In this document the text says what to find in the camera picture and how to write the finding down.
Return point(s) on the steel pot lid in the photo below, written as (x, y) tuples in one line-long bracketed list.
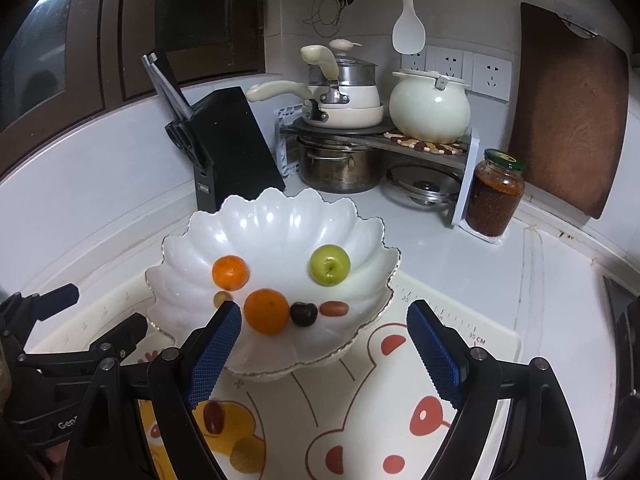
[(425, 187)]

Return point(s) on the large orange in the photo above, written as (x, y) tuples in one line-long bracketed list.
[(266, 311)]

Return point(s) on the brown wooden cutting board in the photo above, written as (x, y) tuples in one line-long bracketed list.
[(565, 110)]

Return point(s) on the woven checkered trivet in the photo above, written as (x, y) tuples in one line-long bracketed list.
[(440, 147)]

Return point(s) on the brown window sash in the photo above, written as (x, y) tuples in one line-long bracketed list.
[(200, 15), (50, 50)]

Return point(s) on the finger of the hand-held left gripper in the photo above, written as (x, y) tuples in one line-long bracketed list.
[(55, 297), (127, 329)]

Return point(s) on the steel and white shelf rack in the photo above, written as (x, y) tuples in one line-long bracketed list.
[(467, 185)]

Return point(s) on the green lid sauce jar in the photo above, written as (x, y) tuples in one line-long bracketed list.
[(492, 200)]

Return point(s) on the cream casserole pot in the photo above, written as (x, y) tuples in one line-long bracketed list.
[(430, 107)]

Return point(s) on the bear print silicone mat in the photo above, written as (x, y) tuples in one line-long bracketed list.
[(350, 375)]

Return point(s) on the black gas stove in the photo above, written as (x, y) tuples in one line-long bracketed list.
[(622, 440)]

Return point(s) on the tan longan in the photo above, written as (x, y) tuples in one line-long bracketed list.
[(246, 455), (220, 299)]

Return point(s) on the white scalloped bowl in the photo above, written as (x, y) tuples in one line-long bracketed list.
[(270, 240)]

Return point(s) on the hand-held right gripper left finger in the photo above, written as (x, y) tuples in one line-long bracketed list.
[(215, 355)]

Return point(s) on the dark round griddle pan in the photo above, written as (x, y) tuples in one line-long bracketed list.
[(350, 131)]

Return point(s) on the black knife block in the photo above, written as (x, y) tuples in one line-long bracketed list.
[(235, 145)]

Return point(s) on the steel kitchen knife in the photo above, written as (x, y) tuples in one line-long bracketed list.
[(170, 77), (157, 82)]

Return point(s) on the green apple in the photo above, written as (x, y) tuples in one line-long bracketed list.
[(329, 265)]

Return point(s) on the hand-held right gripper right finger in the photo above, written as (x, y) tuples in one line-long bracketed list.
[(435, 355)]

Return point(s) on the white rice paddle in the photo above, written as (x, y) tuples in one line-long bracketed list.
[(407, 35)]

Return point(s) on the white plastic lattice rack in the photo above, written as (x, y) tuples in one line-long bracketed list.
[(286, 155)]

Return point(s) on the cream milk pot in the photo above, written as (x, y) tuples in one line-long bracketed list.
[(355, 96)]

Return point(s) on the cream shallow pan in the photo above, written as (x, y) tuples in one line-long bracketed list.
[(350, 116)]

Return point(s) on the white jar coaster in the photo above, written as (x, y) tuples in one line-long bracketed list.
[(492, 240)]

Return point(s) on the steel steamer pot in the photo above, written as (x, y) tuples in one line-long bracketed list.
[(355, 75)]

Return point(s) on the stainless steel stockpot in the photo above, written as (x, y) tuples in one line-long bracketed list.
[(335, 170)]

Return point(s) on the dark purple plum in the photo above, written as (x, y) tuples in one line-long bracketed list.
[(303, 314)]

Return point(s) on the white wall outlet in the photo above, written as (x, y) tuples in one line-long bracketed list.
[(452, 62), (417, 63), (492, 76)]

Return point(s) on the small orange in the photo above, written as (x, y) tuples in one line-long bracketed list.
[(230, 272)]

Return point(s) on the glass lid cream knob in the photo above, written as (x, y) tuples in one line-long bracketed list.
[(345, 44)]

